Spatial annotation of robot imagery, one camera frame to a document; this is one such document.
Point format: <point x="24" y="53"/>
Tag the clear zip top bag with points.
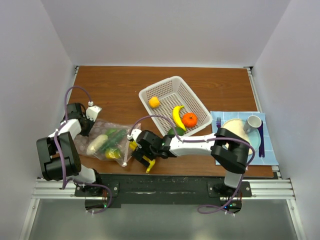
<point x="102" y="126"/>

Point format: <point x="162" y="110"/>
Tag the fake corn cob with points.
<point x="96" y="144"/>

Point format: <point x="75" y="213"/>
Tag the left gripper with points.
<point x="86" y="133"/>

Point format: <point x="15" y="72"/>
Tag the white perforated plastic basket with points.
<point x="172" y="92"/>

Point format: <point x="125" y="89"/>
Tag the purple plastic fork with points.
<point x="218" y="123"/>

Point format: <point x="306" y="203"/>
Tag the orange fake pumpkin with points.
<point x="189" y="120"/>

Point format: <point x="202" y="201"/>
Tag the blue checked cloth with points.
<point x="270" y="158"/>

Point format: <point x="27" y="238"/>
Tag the green fake avocado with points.
<point x="176" y="130"/>

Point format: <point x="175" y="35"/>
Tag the green fake vegetable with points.
<point x="113" y="139"/>

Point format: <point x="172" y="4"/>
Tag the cream plate with leaf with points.
<point x="236" y="126"/>

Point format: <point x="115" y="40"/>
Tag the purple plastic spoon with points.
<point x="260" y="140"/>

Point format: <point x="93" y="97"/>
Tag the yellow fake lemon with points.
<point x="113" y="154"/>

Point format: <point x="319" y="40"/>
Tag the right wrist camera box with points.
<point x="133" y="135"/>

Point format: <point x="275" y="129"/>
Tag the white mug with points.
<point x="253" y="122"/>

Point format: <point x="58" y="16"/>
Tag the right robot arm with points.
<point x="230" y="150"/>

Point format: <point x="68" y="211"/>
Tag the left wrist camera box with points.
<point x="92" y="112"/>

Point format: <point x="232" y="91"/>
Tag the purple plastic knife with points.
<point x="262" y="146"/>

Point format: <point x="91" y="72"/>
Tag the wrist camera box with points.
<point x="133" y="135"/>
<point x="92" y="112"/>

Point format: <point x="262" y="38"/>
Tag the fake orange fruit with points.
<point x="154" y="102"/>

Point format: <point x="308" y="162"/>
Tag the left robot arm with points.
<point x="58" y="156"/>

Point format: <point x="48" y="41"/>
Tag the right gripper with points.
<point x="139" y="151"/>

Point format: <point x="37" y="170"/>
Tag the single yellow fake banana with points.
<point x="176" y="117"/>

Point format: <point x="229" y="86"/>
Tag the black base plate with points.
<point x="166" y="189"/>

